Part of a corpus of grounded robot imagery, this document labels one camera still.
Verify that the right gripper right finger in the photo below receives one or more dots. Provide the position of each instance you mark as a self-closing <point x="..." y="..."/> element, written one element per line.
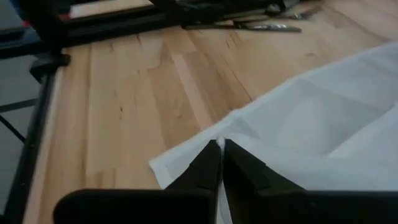
<point x="245" y="174"/>

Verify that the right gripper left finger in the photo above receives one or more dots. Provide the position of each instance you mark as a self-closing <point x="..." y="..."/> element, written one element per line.
<point x="205" y="174"/>

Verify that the white cloth napkin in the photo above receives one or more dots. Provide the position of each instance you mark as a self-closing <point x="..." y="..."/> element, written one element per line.
<point x="311" y="124"/>

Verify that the silver knife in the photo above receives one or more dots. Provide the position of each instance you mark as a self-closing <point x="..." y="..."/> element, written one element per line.
<point x="273" y="28"/>

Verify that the silver fork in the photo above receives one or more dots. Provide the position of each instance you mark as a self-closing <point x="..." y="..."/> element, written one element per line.
<point x="298" y="15"/>

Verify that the black aluminium table frame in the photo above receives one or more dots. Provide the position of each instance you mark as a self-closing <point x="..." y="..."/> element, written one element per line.
<point x="28" y="149"/>

